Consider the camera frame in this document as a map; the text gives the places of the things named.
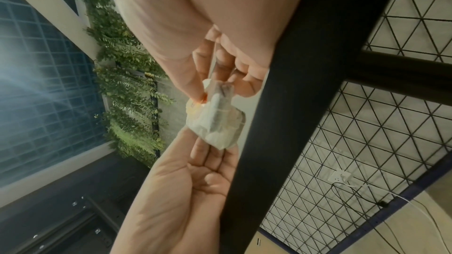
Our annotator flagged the person's right hand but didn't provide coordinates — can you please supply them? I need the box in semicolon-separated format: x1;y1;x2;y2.
102;0;315;100

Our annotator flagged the person's left hand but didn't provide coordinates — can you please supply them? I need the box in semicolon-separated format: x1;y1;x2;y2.
110;128;241;254

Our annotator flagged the white tea bag yellow tag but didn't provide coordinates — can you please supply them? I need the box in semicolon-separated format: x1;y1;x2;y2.
202;78;236;134
185;99;246;151

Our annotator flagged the light wooden cabinet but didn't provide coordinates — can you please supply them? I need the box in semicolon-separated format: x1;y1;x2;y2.
245;229;294;254

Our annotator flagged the black table base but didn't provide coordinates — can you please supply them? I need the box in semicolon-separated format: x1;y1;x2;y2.
218;0;452;254

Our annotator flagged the gridded glass facade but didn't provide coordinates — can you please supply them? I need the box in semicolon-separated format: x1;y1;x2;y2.
0;0;114;190

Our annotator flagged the green leafy plant wall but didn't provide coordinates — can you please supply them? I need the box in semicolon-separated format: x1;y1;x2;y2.
56;0;176;167

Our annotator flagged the white cable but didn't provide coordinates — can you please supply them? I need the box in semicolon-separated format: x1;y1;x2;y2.
331;181;452;248

